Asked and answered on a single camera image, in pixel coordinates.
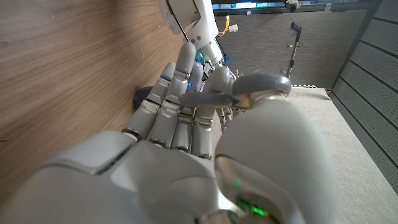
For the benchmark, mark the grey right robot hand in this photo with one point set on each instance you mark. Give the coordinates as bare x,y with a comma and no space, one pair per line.
140,186

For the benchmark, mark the person left gloved hand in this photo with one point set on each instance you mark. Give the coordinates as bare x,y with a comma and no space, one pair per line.
293,3

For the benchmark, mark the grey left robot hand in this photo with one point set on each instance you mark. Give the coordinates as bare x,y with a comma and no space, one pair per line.
217,57

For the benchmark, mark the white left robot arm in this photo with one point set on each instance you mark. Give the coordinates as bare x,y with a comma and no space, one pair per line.
202,31

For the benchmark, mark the navy blue mug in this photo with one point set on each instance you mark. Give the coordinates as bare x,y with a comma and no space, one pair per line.
141,96

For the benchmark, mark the beige striped curtain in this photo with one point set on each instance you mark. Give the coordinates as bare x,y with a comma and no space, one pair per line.
342,140

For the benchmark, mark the silver rail with blue light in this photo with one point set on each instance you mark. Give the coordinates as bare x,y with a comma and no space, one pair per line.
311,9

